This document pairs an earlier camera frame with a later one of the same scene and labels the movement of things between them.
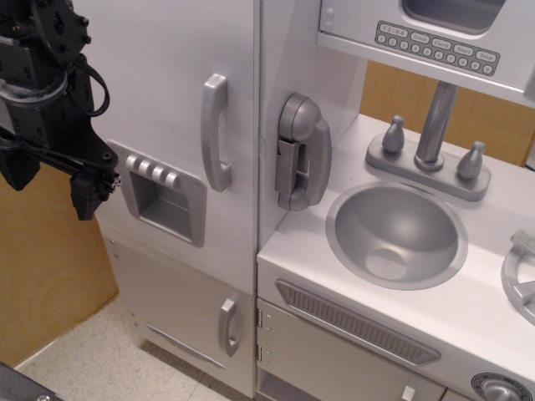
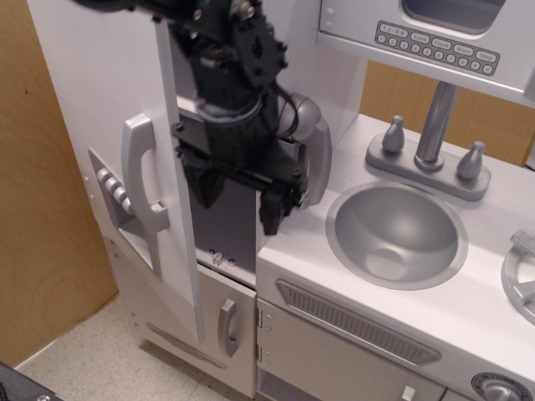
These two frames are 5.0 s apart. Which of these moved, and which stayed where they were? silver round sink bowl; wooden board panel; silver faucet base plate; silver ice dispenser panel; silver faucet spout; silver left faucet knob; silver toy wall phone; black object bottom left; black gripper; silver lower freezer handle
Moved: silver ice dispenser panel; black gripper
Stayed: silver faucet spout; black object bottom left; silver toy wall phone; silver faucet base plate; silver left faucet knob; silver round sink bowl; wooden board panel; silver lower freezer handle
